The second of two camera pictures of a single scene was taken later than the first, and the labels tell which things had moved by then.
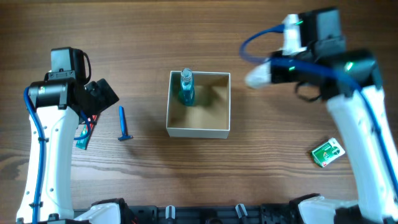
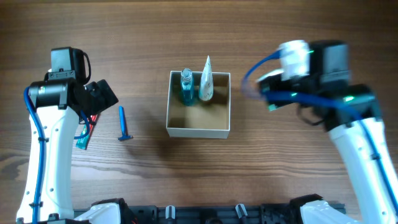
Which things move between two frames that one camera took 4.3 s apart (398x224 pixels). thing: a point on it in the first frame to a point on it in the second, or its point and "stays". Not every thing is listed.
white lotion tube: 259,76 to 206,88
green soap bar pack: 327,154 to 272,107
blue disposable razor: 124,135 stays
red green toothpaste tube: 83,144 stays
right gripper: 280,70 to 272,94
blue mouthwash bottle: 186,94 stays
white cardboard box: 210,116 stays
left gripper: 101,94 stays
